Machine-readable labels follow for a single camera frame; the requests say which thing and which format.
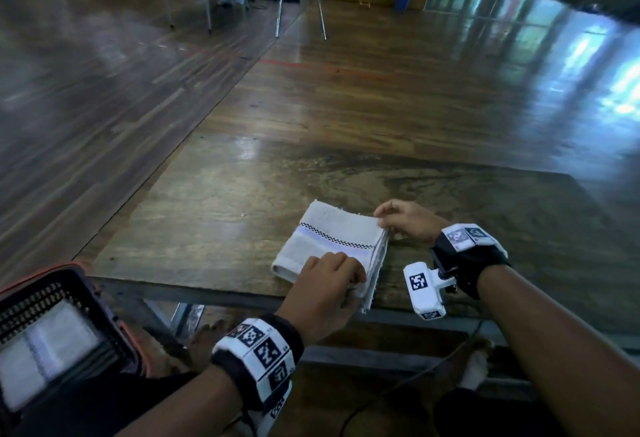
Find white folded towel in basket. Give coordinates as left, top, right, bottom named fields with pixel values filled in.
left=0, top=300, right=102, bottom=412

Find person's black trousers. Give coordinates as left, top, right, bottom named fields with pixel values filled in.
left=0, top=371, right=568, bottom=437

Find person's right foot white sock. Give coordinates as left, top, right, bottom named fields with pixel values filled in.
left=456, top=336, right=495, bottom=393

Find black cable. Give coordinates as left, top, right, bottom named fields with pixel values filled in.
left=338, top=321, right=487, bottom=437

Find person's left forearm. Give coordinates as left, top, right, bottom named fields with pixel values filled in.
left=114, top=365, right=251, bottom=437

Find right wristband with marker tags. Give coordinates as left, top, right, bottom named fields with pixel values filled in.
left=430, top=223, right=512, bottom=300

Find wristband with marker tags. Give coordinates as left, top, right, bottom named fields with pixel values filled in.
left=210, top=314, right=305, bottom=437
left=430, top=223, right=512, bottom=300

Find white wrist camera with marker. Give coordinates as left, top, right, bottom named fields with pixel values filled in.
left=402, top=261, right=458, bottom=321

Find white checker-striped towel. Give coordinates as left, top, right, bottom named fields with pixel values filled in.
left=270, top=200, right=390, bottom=314

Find left wristband with marker tags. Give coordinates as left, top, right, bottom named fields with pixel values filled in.
left=210, top=314, right=305, bottom=437

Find metal table frame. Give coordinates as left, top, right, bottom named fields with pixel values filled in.
left=89, top=276, right=640, bottom=402

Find person's left hand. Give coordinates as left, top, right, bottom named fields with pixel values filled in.
left=276, top=252, right=368, bottom=348

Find person's left foot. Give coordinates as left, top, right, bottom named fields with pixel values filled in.
left=186, top=319, right=232, bottom=368

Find person's right forearm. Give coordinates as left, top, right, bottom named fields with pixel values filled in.
left=476, top=264, right=640, bottom=437

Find person's right hand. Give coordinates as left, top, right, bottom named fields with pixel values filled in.
left=373, top=199, right=453, bottom=249

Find black basket with orange rim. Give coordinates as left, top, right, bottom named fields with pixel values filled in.
left=0, top=262, right=147, bottom=420

